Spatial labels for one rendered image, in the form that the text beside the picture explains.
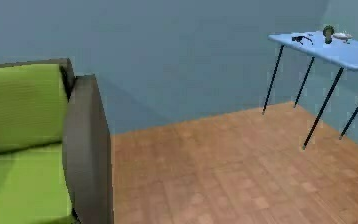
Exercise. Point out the green sofa with grey frame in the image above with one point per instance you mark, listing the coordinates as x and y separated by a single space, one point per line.
27 140

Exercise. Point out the green round ornament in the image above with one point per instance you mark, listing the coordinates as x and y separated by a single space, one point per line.
328 33

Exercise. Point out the black glasses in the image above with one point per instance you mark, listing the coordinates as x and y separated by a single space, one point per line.
300 39

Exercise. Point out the blue table with black legs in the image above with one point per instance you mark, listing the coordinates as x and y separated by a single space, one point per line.
340 53

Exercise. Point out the white flat dish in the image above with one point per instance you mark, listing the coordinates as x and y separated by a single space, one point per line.
342 35

